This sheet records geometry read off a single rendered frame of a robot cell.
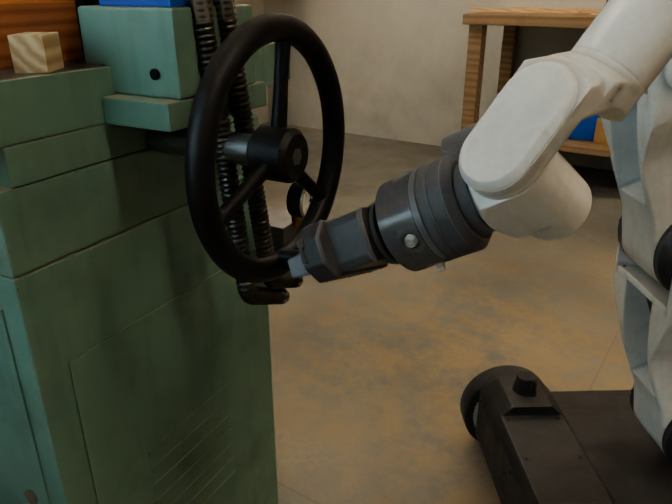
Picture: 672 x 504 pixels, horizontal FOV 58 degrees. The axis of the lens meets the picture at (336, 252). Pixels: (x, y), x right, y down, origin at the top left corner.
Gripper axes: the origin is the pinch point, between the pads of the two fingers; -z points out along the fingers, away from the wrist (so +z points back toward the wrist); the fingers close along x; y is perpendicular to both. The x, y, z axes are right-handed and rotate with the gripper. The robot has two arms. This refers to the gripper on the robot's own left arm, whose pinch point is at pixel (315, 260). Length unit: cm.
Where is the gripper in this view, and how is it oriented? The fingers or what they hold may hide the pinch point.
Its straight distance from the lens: 63.2
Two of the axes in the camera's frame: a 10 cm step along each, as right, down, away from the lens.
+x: 5.7, -0.9, 8.1
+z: 7.6, -3.0, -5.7
